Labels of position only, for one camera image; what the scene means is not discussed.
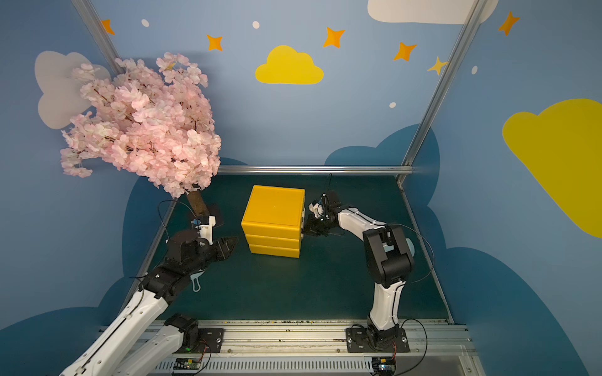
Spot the yellow top drawer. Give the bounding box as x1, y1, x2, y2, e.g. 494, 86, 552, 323
299, 208, 306, 232

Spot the yellow drawer cabinet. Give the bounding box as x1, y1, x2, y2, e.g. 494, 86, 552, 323
241, 185, 305, 259

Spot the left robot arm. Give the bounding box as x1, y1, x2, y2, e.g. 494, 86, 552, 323
61, 230, 239, 375

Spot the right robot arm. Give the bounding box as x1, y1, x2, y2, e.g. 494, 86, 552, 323
304, 191, 415, 346

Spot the back horizontal aluminium profile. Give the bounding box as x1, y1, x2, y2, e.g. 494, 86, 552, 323
218, 165, 414, 175

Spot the light blue right scoop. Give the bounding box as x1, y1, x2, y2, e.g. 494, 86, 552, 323
405, 238, 415, 257

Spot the left controller board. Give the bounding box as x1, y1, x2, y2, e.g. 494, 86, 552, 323
172, 358, 203, 373

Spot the controller board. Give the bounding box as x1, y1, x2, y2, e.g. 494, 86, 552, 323
371, 357, 396, 376
172, 358, 203, 373

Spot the pink cherry blossom tree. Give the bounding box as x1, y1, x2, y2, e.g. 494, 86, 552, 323
61, 53, 222, 199

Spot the right controller board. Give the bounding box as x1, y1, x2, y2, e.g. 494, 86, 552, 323
371, 357, 396, 376

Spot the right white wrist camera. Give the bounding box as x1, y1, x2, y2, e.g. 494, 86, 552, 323
310, 201, 325, 219

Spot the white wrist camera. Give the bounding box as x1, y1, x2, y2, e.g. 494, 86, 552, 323
310, 201, 325, 219
195, 216, 216, 244

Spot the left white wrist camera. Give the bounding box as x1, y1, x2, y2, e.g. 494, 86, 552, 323
195, 216, 216, 244

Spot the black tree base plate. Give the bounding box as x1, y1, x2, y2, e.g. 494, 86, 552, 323
191, 204, 224, 228

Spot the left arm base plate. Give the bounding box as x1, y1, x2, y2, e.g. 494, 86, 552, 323
177, 327, 225, 354

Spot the aluminium mounting rail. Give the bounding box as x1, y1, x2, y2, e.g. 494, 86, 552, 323
88, 319, 485, 376

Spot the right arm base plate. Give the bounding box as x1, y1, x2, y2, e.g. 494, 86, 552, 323
345, 324, 410, 353

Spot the right corner aluminium post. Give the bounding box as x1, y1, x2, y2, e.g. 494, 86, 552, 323
396, 0, 488, 190

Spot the corner aluminium post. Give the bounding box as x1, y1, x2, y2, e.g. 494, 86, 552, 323
396, 0, 488, 190
71, 0, 125, 75

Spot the left corner aluminium post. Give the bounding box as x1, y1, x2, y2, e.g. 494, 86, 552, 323
71, 0, 125, 75

